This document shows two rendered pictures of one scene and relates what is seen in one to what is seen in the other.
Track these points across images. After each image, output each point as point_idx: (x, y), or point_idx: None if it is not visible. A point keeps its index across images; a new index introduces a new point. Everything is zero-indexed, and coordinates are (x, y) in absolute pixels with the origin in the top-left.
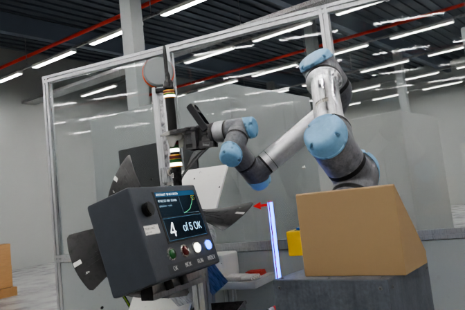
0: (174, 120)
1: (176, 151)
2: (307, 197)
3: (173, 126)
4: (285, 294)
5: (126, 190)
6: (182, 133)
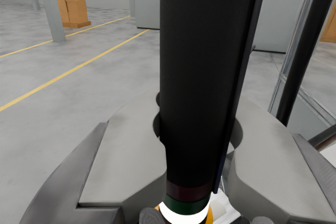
0: (187, 41)
1: (169, 220)
2: None
3: (168, 88)
4: None
5: None
6: (229, 178)
